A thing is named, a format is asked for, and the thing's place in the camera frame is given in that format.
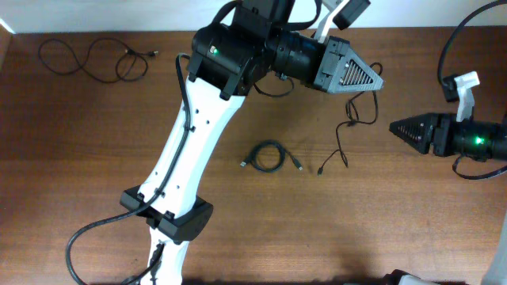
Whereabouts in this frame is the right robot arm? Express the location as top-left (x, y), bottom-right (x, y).
top-left (389, 112), bottom-right (506, 181)

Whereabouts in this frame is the black braided usb cable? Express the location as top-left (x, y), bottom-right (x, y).
top-left (316, 62), bottom-right (384, 177)

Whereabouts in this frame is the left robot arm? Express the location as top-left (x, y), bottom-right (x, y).
top-left (120, 0), bottom-right (383, 284)

